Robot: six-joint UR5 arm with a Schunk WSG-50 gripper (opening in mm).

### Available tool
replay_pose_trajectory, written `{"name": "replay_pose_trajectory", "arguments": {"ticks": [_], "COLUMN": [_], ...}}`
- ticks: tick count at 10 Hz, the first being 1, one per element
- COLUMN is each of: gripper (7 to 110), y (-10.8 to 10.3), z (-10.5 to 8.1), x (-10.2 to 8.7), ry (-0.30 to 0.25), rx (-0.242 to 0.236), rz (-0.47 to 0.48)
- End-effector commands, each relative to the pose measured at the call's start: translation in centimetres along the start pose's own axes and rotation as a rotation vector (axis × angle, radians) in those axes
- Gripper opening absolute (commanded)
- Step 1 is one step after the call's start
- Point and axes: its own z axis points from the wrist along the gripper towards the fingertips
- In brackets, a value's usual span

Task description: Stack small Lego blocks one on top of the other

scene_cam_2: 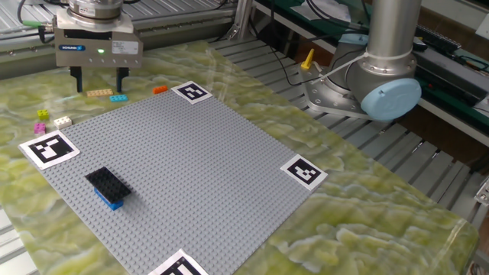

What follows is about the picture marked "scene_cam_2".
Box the yellow plastic clip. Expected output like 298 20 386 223
300 48 316 71

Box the black white fiducial marker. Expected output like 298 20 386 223
280 154 329 192
147 248 210 275
170 80 214 105
18 129 81 171

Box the small white Lego brick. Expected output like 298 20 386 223
53 115 73 130

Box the white metal corner bracket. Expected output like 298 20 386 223
473 179 489 207

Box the aluminium frame post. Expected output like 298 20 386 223
225 0 255 41

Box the green marble pattern mat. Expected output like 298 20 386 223
0 40 481 275

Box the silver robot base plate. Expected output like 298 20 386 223
303 63 368 121

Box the blue Lego brick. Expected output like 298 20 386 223
93 187 125 212

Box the grey Lego baseplate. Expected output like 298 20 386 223
18 81 329 275

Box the white paper sheet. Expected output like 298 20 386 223
290 0 352 22

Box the black Lego plate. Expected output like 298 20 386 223
84 166 133 204

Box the silver Schunk gripper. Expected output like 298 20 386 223
54 18 144 94

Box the tan Lego plate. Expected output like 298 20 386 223
86 88 115 98

